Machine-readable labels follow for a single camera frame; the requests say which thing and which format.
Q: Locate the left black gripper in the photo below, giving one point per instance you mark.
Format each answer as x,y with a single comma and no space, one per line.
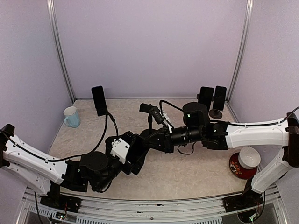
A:
138,167

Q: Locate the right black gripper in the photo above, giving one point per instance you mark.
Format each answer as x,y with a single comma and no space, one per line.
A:
166,143

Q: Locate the grey round-base phone stand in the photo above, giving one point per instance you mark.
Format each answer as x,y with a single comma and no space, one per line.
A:
215,114

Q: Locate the black phone blue edge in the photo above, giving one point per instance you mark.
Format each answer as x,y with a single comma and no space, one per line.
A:
219,98
99,100

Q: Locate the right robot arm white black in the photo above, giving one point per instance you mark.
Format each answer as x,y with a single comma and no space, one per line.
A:
223,135

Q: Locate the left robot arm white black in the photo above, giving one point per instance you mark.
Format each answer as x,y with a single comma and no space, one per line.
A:
47,174

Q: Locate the light blue white cup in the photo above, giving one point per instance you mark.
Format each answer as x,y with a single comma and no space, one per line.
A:
71,117

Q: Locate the red floral plate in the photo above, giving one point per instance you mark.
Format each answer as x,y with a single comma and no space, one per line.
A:
240,171

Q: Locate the white bowl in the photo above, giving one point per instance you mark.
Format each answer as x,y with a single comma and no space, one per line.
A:
249,158

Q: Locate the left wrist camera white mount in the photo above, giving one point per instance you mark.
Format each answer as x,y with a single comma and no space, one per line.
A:
121,146

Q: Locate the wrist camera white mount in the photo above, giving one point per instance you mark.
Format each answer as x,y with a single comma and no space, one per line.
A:
159,118
121,146

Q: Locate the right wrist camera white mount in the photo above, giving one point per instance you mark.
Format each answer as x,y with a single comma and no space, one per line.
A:
159,118

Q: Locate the front aluminium rail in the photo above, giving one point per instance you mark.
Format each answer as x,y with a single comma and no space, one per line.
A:
209,210

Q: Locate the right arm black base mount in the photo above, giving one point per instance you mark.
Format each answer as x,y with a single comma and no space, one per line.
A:
238,202

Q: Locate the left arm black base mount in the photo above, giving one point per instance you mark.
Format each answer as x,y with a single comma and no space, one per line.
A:
63,202

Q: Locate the right aluminium frame post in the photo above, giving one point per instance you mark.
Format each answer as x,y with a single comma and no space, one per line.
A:
241,50

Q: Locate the aluminium frame post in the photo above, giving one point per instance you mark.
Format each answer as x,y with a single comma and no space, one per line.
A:
59,49
241,50

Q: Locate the left aluminium frame post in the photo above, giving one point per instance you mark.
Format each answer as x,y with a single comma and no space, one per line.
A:
59,49

